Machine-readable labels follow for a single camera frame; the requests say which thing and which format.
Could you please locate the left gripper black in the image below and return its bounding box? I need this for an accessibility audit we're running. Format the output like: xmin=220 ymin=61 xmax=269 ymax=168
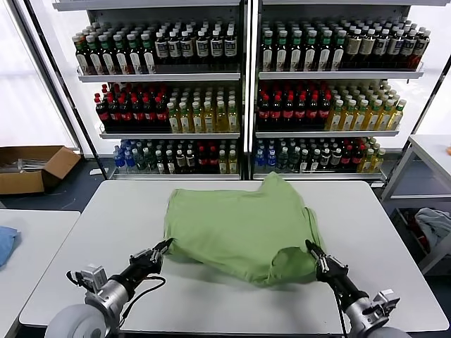
xmin=111 ymin=238 xmax=176 ymax=289

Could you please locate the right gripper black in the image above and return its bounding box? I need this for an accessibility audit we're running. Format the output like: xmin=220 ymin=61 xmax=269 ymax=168
xmin=304 ymin=239 xmax=368 ymax=308

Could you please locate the green polo shirt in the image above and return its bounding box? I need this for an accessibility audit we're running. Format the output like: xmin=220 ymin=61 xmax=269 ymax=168
xmin=163 ymin=171 xmax=327 ymax=288

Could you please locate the red cap cola bottle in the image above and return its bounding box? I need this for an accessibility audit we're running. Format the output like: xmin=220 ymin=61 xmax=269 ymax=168
xmin=270 ymin=94 xmax=284 ymax=130
xmin=306 ymin=94 xmax=320 ymax=130
xmin=106 ymin=96 xmax=121 ymax=130
xmin=352 ymin=144 xmax=364 ymax=173
xmin=154 ymin=95 xmax=169 ymax=130
xmin=282 ymin=94 xmax=296 ymax=130
xmin=206 ymin=146 xmax=218 ymax=173
xmin=118 ymin=96 xmax=132 ymax=130
xmin=341 ymin=144 xmax=353 ymax=173
xmin=130 ymin=96 xmax=144 ymax=130
xmin=94 ymin=97 xmax=109 ymax=130
xmin=257 ymin=94 xmax=271 ymax=130
xmin=196 ymin=146 xmax=208 ymax=173
xmin=318 ymin=93 xmax=332 ymax=130
xmin=142 ymin=96 xmax=156 ymax=130
xmin=294 ymin=94 xmax=308 ymax=130

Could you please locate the red cloth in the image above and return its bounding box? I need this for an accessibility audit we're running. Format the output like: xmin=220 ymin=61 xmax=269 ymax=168
xmin=404 ymin=210 xmax=430 ymax=253

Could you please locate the pale blue crumpled cloth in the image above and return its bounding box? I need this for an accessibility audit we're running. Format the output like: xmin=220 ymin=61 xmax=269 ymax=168
xmin=414 ymin=207 xmax=451 ymax=247

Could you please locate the blue folded cloth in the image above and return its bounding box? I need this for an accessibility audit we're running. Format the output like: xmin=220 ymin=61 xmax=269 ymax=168
xmin=0 ymin=225 xmax=23 ymax=269

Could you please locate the brown cardboard box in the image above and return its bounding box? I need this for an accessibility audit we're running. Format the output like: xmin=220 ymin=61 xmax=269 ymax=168
xmin=0 ymin=145 xmax=82 ymax=195

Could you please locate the clear plastic packaging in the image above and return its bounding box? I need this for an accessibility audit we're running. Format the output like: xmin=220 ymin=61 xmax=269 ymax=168
xmin=0 ymin=157 xmax=54 ymax=174

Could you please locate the metal beverage shelf unit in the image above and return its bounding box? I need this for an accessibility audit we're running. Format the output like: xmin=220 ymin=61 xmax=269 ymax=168
xmin=52 ymin=0 xmax=252 ymax=181
xmin=248 ymin=0 xmax=426 ymax=182

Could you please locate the green cap dark tea bottle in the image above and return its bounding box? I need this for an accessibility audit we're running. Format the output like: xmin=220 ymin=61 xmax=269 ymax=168
xmin=274 ymin=30 xmax=290 ymax=71
xmin=126 ymin=32 xmax=143 ymax=75
xmin=302 ymin=30 xmax=318 ymax=71
xmin=330 ymin=30 xmax=347 ymax=71
xmin=85 ymin=35 xmax=103 ymax=75
xmin=140 ymin=32 xmax=156 ymax=75
xmin=74 ymin=36 xmax=90 ymax=75
xmin=98 ymin=34 xmax=116 ymax=75
xmin=113 ymin=33 xmax=130 ymax=75
xmin=260 ymin=30 xmax=276 ymax=71
xmin=316 ymin=30 xmax=333 ymax=71
xmin=288 ymin=30 xmax=304 ymax=71

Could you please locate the white label dark drink bottle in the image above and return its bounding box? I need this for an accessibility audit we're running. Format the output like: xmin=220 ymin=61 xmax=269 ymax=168
xmin=223 ymin=30 xmax=237 ymax=65
xmin=167 ymin=30 xmax=182 ymax=65
xmin=210 ymin=30 xmax=224 ymax=65
xmin=195 ymin=30 xmax=210 ymax=65
xmin=154 ymin=31 xmax=169 ymax=65
xmin=373 ymin=28 xmax=390 ymax=68
xmin=412 ymin=31 xmax=431 ymax=70
xmin=400 ymin=30 xmax=417 ymax=69
xmin=180 ymin=30 xmax=194 ymax=65
xmin=387 ymin=29 xmax=404 ymax=68

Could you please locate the beige label dark drink bottle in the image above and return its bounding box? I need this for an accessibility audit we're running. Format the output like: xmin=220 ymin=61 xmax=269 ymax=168
xmin=345 ymin=28 xmax=362 ymax=68
xmin=359 ymin=28 xmax=376 ymax=68

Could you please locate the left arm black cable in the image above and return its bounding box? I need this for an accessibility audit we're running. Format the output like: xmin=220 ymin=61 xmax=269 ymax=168
xmin=118 ymin=274 xmax=166 ymax=327

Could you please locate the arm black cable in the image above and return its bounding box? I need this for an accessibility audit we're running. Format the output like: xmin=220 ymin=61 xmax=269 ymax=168
xmin=118 ymin=274 xmax=166 ymax=327
xmin=330 ymin=281 xmax=348 ymax=338

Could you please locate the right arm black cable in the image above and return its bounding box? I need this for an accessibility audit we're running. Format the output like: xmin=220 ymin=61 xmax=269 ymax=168
xmin=330 ymin=281 xmax=348 ymax=338

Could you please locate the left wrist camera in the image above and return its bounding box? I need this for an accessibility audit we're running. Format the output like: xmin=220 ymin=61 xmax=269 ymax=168
xmin=66 ymin=263 xmax=109 ymax=293

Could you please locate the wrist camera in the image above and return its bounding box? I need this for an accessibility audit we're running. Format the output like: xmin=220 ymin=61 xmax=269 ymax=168
xmin=66 ymin=263 xmax=109 ymax=293
xmin=372 ymin=288 xmax=402 ymax=318

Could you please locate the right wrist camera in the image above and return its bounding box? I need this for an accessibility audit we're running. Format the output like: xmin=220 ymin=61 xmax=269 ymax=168
xmin=372 ymin=288 xmax=402 ymax=318

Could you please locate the white frame side table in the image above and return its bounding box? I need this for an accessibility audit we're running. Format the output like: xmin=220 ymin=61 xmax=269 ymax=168
xmin=380 ymin=134 xmax=451 ymax=212

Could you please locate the dark window frame post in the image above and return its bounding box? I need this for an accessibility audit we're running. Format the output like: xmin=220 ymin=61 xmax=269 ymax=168
xmin=10 ymin=0 xmax=110 ymax=175

